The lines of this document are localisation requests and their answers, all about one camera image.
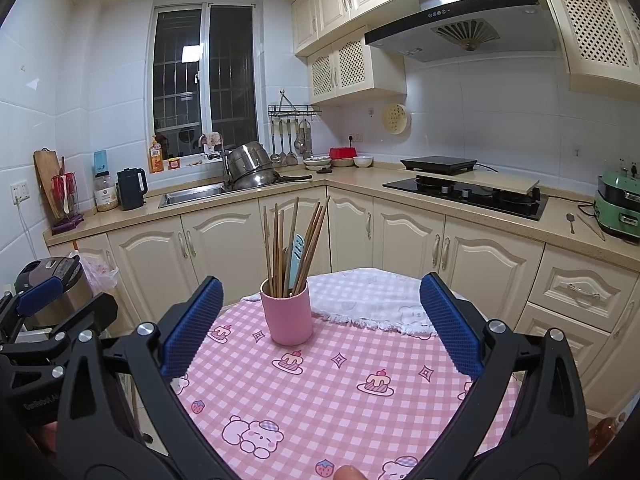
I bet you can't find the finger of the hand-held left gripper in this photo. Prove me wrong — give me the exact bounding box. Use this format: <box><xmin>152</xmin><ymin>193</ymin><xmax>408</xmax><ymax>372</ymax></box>
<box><xmin>0</xmin><ymin>276</ymin><xmax>65</xmax><ymax>338</ymax></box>
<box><xmin>5</xmin><ymin>293</ymin><xmax>119</xmax><ymax>347</ymax></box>

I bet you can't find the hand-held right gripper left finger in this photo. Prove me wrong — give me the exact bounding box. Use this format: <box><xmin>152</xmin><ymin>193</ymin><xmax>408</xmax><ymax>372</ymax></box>
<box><xmin>56</xmin><ymin>276</ymin><xmax>226</xmax><ymax>480</ymax></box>

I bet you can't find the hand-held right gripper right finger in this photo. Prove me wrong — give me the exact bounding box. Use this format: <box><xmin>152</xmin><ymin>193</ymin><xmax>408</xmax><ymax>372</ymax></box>
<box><xmin>415</xmin><ymin>272</ymin><xmax>589</xmax><ymax>480</ymax></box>

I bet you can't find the pink cup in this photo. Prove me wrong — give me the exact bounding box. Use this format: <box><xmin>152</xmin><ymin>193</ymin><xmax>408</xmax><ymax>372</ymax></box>
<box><xmin>260</xmin><ymin>276</ymin><xmax>314</xmax><ymax>346</ymax></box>

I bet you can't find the bundle of wooden chopsticks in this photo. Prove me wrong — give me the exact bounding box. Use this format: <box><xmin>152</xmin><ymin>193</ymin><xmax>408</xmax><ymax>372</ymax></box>
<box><xmin>261</xmin><ymin>196</ymin><xmax>332</xmax><ymax>298</ymax></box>

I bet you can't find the light blue spatula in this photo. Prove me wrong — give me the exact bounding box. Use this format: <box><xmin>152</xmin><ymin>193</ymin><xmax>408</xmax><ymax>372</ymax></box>
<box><xmin>287</xmin><ymin>234</ymin><xmax>307</xmax><ymax>294</ymax></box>

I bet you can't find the person's left hand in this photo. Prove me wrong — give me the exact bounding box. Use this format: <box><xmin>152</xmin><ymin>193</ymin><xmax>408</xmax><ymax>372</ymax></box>
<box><xmin>27</xmin><ymin>420</ymin><xmax>59</xmax><ymax>461</ymax></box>

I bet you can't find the rice cooker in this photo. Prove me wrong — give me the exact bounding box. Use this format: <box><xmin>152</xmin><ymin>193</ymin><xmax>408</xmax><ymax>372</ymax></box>
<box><xmin>12</xmin><ymin>254</ymin><xmax>98</xmax><ymax>331</ymax></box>

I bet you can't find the plastic bag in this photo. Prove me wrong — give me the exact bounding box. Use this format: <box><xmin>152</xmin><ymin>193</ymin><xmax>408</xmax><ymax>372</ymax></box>
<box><xmin>79</xmin><ymin>250</ymin><xmax>121</xmax><ymax>295</ymax></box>

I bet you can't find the purple holder base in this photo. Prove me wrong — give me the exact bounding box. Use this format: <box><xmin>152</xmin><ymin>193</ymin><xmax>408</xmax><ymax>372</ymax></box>
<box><xmin>50</xmin><ymin>213</ymin><xmax>86</xmax><ymax>235</ymax></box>

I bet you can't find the white fringed towel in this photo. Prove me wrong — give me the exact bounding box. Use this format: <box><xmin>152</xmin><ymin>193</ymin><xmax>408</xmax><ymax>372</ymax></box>
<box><xmin>240</xmin><ymin>268</ymin><xmax>488</xmax><ymax>337</ymax></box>

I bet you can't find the clear utensil holder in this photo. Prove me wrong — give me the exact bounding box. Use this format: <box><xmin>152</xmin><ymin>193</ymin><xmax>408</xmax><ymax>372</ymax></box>
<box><xmin>51</xmin><ymin>156</ymin><xmax>80</xmax><ymax>221</ymax></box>

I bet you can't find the wooden cutting board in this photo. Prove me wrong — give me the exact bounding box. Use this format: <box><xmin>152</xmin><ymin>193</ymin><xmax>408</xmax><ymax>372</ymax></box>
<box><xmin>33</xmin><ymin>148</ymin><xmax>65</xmax><ymax>221</ymax></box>

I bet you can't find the black kettle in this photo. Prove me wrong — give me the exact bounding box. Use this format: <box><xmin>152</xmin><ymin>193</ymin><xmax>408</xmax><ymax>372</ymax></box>
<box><xmin>116</xmin><ymin>167</ymin><xmax>149</xmax><ymax>211</ymax></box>

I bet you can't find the black gas stove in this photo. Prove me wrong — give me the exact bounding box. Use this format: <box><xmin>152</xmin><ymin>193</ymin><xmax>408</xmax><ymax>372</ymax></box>
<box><xmin>382</xmin><ymin>175</ymin><xmax>549</xmax><ymax>222</ymax></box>

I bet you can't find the pink checkered tablecloth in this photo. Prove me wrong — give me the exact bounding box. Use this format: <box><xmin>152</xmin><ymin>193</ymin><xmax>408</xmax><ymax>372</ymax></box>
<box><xmin>175</xmin><ymin>290</ymin><xmax>531</xmax><ymax>480</ymax></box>

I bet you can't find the steel sink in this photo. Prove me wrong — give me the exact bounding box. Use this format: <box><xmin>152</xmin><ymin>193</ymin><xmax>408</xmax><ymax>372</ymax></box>
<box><xmin>158</xmin><ymin>183</ymin><xmax>233</xmax><ymax>209</ymax></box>

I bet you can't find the long wooden board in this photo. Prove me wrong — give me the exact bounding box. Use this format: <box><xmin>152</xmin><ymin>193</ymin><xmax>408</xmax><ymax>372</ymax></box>
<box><xmin>415</xmin><ymin>170</ymin><xmax>541</xmax><ymax>194</ymax></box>

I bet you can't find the shallow steel pot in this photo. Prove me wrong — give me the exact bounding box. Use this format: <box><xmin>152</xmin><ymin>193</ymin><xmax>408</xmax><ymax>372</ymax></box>
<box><xmin>231</xmin><ymin>169</ymin><xmax>282</xmax><ymax>191</ymax></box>

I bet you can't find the black induction cooker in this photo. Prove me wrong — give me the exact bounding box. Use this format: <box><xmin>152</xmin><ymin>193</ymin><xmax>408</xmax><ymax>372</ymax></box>
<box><xmin>400</xmin><ymin>156</ymin><xmax>478</xmax><ymax>175</ymax></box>

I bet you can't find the yellow bottle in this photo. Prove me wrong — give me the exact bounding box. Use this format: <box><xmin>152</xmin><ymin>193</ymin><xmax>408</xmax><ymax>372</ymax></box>
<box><xmin>148</xmin><ymin>135</ymin><xmax>165</xmax><ymax>174</ymax></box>

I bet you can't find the thin wooden stick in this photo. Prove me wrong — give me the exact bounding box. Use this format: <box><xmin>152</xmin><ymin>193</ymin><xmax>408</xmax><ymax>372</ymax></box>
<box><xmin>576</xmin><ymin>212</ymin><xmax>607</xmax><ymax>242</ymax></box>

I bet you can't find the steel faucet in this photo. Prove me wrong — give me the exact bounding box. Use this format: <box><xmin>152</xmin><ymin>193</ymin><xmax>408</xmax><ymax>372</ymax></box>
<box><xmin>199</xmin><ymin>134</ymin><xmax>228</xmax><ymax>186</ymax></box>

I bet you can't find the tall steel pot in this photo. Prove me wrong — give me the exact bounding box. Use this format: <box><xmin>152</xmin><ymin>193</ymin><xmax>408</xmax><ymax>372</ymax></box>
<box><xmin>226</xmin><ymin>141</ymin><xmax>271</xmax><ymax>176</ymax></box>

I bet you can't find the green electric cooker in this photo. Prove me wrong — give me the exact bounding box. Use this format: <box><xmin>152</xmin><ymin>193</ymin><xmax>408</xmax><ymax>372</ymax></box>
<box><xmin>594</xmin><ymin>167</ymin><xmax>640</xmax><ymax>246</ymax></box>

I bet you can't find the round yellow steamer plate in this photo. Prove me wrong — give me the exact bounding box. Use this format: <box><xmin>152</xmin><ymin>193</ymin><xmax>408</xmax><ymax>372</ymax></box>
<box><xmin>382</xmin><ymin>102</ymin><xmax>412</xmax><ymax>134</ymax></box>

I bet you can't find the window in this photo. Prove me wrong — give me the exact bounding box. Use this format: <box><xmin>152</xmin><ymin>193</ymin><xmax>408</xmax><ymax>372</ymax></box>
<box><xmin>150</xmin><ymin>2</ymin><xmax>261</xmax><ymax>161</ymax></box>

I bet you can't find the small lattice door cabinet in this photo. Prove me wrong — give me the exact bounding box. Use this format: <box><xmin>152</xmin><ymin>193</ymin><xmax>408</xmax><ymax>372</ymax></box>
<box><xmin>306</xmin><ymin>25</ymin><xmax>407</xmax><ymax>107</ymax></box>

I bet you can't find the range hood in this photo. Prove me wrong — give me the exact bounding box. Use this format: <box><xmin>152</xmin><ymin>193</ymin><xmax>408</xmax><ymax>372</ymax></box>
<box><xmin>364</xmin><ymin>0</ymin><xmax>558</xmax><ymax>64</ymax></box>

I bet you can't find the large lattice door cabinet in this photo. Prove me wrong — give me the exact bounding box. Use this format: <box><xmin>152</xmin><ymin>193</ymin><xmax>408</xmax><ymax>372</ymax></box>
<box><xmin>539</xmin><ymin>0</ymin><xmax>640</xmax><ymax>94</ymax></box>

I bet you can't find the wall utensil rack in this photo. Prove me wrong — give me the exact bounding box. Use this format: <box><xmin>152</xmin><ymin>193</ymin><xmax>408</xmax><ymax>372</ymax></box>
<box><xmin>267</xmin><ymin>89</ymin><xmax>322</xmax><ymax>120</ymax></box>

